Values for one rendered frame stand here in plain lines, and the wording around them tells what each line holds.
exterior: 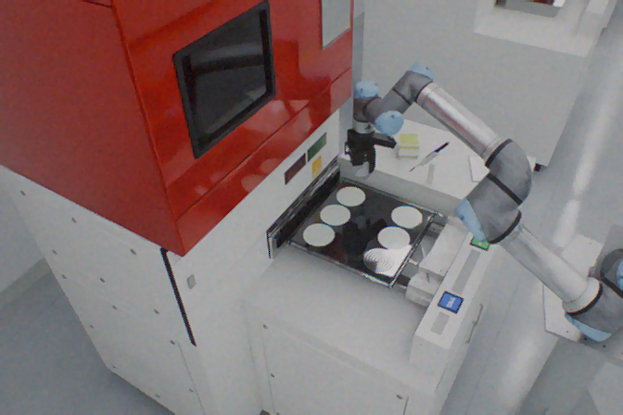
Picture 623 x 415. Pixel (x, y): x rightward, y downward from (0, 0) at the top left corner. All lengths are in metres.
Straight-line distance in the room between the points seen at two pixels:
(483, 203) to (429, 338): 0.37
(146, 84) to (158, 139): 0.11
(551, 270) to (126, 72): 1.10
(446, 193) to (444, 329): 0.54
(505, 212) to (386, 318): 0.48
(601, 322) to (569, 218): 1.84
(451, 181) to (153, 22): 1.18
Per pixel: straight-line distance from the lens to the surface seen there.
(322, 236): 1.66
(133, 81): 0.94
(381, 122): 1.47
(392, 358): 1.49
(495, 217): 1.36
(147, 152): 1.02
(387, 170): 1.81
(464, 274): 1.53
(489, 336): 2.61
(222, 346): 1.67
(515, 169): 1.36
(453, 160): 1.90
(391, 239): 1.66
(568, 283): 1.48
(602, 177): 3.72
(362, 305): 1.59
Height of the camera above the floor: 2.09
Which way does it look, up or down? 43 degrees down
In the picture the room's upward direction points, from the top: 2 degrees counter-clockwise
